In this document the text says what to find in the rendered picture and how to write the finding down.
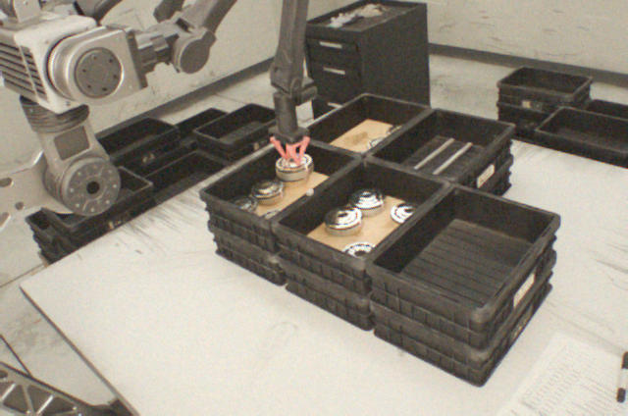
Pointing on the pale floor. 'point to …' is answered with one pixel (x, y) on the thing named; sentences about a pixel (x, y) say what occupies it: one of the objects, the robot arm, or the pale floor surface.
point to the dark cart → (369, 55)
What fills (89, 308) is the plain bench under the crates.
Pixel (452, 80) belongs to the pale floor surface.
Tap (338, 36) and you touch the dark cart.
